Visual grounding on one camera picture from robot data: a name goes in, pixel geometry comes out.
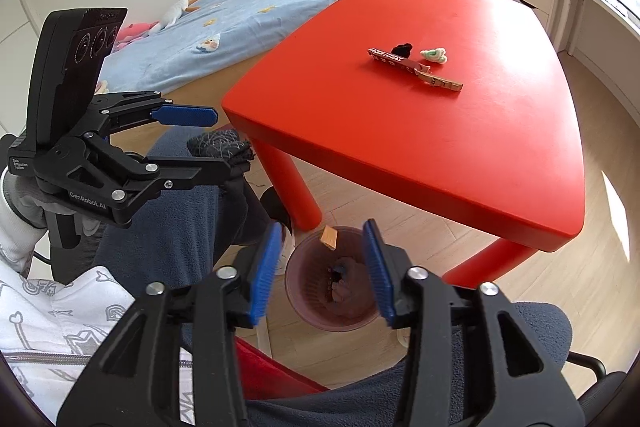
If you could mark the brown cardboard piece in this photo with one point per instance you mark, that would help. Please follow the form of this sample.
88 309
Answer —
439 82

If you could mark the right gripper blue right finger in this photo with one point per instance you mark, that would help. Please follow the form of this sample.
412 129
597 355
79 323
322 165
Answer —
383 275

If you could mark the bed with blue sheet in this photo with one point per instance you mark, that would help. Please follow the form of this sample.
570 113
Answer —
219 34

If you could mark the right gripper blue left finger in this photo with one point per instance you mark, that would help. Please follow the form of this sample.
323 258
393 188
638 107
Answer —
262 272

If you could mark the white goose plush toy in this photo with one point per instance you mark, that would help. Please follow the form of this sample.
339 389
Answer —
173 14

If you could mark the pink trash bin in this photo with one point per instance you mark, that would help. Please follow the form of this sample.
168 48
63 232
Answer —
329 287

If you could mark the red cardboard strip with BOX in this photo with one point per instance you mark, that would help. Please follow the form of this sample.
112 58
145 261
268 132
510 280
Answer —
396 60

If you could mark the black sock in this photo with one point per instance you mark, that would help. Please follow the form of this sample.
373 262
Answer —
224 144

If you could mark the white long desk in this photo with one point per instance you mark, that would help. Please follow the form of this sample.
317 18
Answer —
604 41

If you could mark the small black scrap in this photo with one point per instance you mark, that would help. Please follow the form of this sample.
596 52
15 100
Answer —
402 50

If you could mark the pink plush toy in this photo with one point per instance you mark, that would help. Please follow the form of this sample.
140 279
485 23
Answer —
130 33

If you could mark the red table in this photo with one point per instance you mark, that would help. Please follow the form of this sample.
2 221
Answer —
502 156

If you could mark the red chair seat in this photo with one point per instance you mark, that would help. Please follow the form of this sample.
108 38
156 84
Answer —
263 378

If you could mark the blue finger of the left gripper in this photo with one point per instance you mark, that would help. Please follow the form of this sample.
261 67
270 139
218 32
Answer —
181 174
185 116

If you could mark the black tracking camera box left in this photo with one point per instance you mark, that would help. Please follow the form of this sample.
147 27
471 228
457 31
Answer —
71 49

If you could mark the green white tissue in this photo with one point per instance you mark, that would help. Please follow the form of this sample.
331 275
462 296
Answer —
437 55

